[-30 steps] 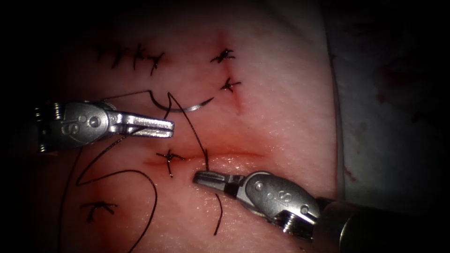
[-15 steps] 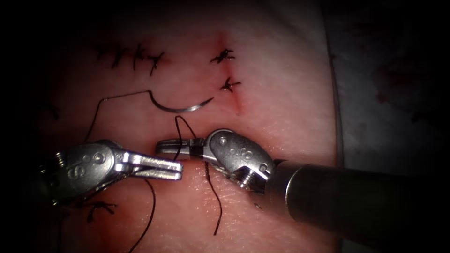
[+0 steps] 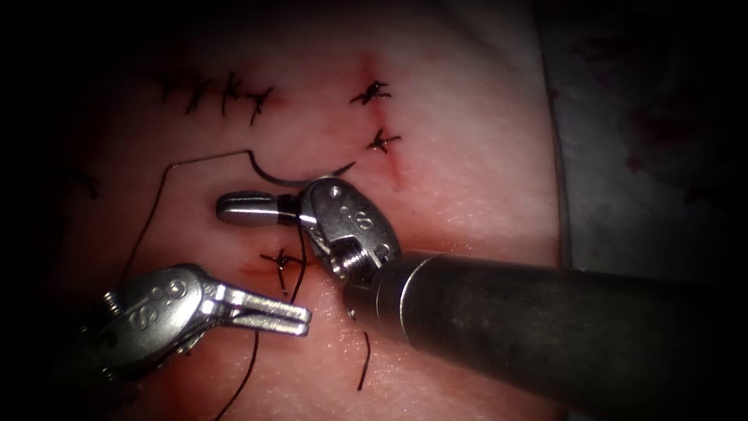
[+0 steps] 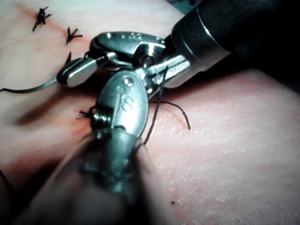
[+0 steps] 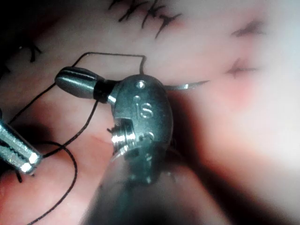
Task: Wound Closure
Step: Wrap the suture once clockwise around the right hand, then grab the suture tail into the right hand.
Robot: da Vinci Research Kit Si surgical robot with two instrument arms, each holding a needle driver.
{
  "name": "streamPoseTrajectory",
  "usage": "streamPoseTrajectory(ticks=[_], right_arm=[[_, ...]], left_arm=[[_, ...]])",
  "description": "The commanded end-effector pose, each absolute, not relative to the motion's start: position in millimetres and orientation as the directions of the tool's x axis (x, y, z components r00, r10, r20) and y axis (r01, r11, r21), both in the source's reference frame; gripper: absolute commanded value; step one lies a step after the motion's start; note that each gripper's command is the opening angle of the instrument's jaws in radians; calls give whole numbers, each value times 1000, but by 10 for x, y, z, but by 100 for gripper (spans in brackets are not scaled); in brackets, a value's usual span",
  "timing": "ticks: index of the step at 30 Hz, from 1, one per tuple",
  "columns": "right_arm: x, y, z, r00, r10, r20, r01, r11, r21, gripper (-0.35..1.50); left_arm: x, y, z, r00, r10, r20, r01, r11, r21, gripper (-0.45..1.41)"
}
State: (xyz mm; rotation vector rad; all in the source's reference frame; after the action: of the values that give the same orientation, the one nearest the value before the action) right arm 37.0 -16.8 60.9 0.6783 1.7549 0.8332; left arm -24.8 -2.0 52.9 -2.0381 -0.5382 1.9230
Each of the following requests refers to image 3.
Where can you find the right arm needle driver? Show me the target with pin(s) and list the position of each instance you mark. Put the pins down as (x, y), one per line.
(350, 216)

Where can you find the black stitching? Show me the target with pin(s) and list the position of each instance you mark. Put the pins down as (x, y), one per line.
(372, 92)
(282, 260)
(228, 93)

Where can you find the black thread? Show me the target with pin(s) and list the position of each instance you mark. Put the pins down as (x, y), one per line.
(303, 251)

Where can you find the grey cloth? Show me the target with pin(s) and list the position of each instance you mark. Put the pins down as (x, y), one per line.
(613, 193)

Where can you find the dark right arm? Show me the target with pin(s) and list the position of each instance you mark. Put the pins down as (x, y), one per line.
(526, 327)

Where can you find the curved steel needle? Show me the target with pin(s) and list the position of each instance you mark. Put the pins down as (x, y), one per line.
(274, 181)

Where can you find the tissue pad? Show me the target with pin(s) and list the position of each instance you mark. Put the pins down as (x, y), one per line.
(467, 175)

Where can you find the right arm needle driver jaw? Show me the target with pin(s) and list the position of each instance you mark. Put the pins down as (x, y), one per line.
(251, 207)

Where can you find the left arm needle driver jaw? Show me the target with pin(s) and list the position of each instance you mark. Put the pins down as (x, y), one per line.
(274, 325)
(263, 306)

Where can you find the left arm needle driver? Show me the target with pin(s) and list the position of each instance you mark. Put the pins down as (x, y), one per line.
(158, 316)

